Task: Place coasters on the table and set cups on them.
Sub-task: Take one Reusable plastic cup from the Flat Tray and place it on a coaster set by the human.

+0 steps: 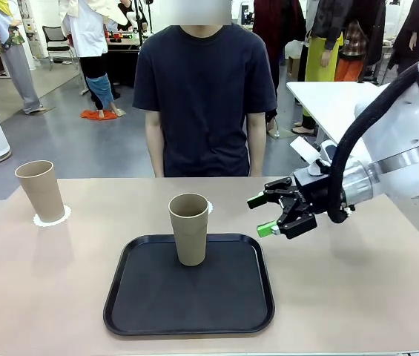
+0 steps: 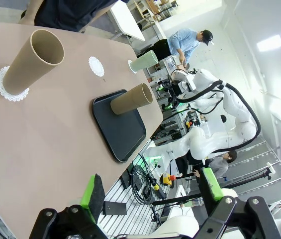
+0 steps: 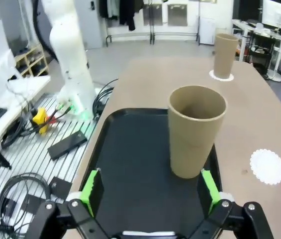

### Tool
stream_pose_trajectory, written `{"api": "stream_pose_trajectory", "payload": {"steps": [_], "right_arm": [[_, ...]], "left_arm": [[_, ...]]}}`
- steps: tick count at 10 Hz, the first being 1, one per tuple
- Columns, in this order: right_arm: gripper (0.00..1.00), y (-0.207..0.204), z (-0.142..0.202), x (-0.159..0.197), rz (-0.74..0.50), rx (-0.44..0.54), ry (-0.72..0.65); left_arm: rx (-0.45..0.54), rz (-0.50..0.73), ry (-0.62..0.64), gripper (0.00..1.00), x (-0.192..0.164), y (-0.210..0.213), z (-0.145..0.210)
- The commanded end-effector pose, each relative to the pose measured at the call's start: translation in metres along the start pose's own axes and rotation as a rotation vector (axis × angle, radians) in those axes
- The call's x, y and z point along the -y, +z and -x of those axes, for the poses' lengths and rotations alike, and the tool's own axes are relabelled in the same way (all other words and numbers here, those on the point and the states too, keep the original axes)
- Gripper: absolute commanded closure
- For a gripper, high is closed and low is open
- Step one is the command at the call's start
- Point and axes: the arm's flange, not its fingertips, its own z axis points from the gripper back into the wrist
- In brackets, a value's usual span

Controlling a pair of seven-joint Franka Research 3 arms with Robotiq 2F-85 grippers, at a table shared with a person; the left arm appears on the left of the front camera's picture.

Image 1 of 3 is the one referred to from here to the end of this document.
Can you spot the person's left forearm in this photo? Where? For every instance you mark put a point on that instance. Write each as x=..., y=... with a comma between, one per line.
x=256, y=144

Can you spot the mannequin with white shirt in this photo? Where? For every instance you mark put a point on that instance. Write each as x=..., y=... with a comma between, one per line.
x=88, y=33

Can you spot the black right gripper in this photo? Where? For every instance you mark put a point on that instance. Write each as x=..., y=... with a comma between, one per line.
x=316, y=193

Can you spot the mannequin in black coat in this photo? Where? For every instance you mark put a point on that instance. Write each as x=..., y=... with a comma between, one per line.
x=413, y=37

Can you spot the person's right forearm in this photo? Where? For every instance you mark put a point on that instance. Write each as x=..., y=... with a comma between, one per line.
x=155, y=144

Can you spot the mannequin in dark red garment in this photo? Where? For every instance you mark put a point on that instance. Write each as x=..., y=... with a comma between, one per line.
x=277, y=26

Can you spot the mannequin with yellow skirt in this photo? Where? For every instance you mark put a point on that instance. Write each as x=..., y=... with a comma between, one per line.
x=320, y=59

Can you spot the black plastic serving tray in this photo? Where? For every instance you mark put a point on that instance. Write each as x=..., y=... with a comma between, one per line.
x=194, y=304

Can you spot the dark background desk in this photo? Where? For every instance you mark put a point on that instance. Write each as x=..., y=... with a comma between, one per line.
x=122, y=61

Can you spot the mannequin with yellow vest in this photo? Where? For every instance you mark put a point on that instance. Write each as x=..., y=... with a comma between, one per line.
x=22, y=70

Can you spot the mannequin with orange trousers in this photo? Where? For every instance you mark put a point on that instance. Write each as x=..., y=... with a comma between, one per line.
x=350, y=66

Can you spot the dark tan tall cup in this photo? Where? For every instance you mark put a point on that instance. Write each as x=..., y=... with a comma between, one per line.
x=188, y=237

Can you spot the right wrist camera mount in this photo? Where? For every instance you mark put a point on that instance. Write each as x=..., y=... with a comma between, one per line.
x=328, y=150

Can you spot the white background table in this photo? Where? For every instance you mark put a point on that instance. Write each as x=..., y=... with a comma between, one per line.
x=324, y=107

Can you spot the orange cloth on floor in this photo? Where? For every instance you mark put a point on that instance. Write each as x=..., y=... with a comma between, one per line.
x=96, y=115

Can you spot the black mesh office chair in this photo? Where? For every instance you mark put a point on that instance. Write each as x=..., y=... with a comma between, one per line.
x=57, y=37

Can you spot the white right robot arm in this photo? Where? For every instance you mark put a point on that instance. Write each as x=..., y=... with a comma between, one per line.
x=409, y=126

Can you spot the light tan tall cup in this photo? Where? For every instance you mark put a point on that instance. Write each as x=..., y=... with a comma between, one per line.
x=42, y=193

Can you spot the person in navy t-shirt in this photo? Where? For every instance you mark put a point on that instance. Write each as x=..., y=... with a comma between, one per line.
x=203, y=92

